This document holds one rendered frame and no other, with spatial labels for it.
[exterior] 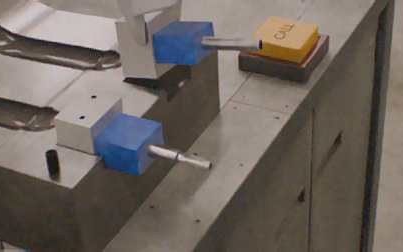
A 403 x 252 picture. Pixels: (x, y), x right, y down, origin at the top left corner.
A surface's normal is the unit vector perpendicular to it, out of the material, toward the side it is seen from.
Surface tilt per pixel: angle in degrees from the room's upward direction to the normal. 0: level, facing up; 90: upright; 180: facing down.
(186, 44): 81
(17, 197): 90
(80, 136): 90
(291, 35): 0
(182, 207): 0
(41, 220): 90
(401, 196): 0
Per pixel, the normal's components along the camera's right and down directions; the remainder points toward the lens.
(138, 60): -0.46, 0.40
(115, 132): -0.04, -0.82
